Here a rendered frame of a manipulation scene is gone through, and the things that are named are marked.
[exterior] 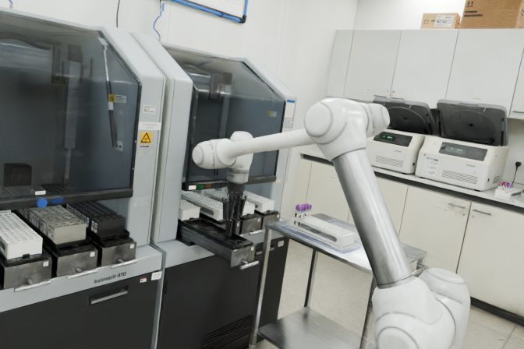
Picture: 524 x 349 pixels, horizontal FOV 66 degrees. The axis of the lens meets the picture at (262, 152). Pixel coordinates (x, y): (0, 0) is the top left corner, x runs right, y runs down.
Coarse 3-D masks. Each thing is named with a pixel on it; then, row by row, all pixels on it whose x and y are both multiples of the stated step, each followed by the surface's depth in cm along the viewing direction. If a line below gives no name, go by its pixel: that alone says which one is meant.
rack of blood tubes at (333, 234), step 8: (304, 224) 191; (312, 224) 181; (320, 224) 182; (328, 224) 184; (304, 232) 184; (312, 232) 181; (320, 232) 189; (328, 232) 175; (336, 232) 174; (344, 232) 176; (352, 232) 177; (320, 240) 177; (328, 240) 175; (336, 240) 181; (344, 240) 170; (352, 240) 176; (336, 248) 172; (344, 248) 172
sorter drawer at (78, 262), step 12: (48, 252) 138; (60, 252) 134; (72, 252) 137; (84, 252) 139; (96, 252) 142; (60, 264) 134; (72, 264) 137; (84, 264) 140; (96, 264) 143; (60, 276) 134; (72, 276) 133
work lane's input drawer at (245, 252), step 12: (180, 228) 180; (192, 228) 176; (204, 228) 180; (216, 228) 182; (192, 240) 174; (204, 240) 169; (216, 240) 165; (228, 240) 169; (240, 240) 165; (216, 252) 164; (228, 252) 159; (240, 252) 162; (252, 252) 167; (240, 264) 163; (252, 264) 162
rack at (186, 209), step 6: (180, 204) 189; (186, 204) 191; (192, 204) 192; (180, 210) 182; (186, 210) 183; (192, 210) 185; (198, 210) 188; (180, 216) 183; (186, 216) 183; (192, 216) 186; (198, 216) 189
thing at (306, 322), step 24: (312, 216) 216; (264, 240) 193; (312, 240) 178; (360, 240) 187; (264, 264) 194; (312, 264) 226; (360, 264) 158; (312, 288) 228; (312, 312) 223; (264, 336) 196; (288, 336) 198; (312, 336) 201; (336, 336) 203
